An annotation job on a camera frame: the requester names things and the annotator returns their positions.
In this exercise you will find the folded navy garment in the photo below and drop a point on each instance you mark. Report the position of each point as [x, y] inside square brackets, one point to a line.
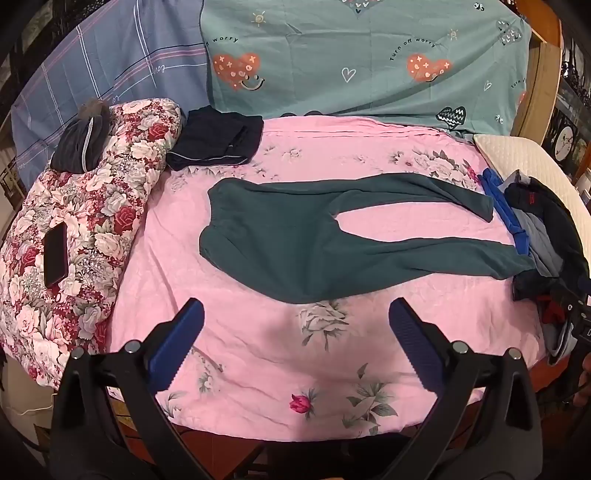
[212, 138]

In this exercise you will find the wooden bed frame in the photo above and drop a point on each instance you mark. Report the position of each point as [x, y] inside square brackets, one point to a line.
[542, 69]

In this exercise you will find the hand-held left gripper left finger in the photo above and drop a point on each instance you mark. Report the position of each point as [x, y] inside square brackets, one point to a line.
[178, 341]

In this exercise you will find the red floral quilt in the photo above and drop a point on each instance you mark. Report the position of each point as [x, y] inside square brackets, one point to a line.
[115, 184]

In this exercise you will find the cream quilted mattress pad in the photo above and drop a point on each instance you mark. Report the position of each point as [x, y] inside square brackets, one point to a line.
[517, 152]

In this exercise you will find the grey knit hat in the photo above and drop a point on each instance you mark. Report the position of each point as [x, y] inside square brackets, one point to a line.
[78, 143]

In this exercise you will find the black smartphone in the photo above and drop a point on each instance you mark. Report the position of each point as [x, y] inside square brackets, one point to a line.
[56, 254]

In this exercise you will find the black garment with red print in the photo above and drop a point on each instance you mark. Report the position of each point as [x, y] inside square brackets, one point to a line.
[554, 217]

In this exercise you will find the grey garment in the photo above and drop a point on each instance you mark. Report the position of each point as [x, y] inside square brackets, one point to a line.
[538, 240]

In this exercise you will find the pink floral bedsheet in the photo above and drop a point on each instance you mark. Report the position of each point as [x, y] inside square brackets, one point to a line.
[258, 332]

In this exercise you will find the dark green pants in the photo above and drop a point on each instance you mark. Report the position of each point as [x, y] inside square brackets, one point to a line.
[277, 249]

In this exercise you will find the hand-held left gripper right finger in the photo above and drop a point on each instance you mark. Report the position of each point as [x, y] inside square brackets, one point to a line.
[415, 341]

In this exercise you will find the bright blue garment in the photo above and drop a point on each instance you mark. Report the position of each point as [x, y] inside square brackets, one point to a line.
[503, 203]

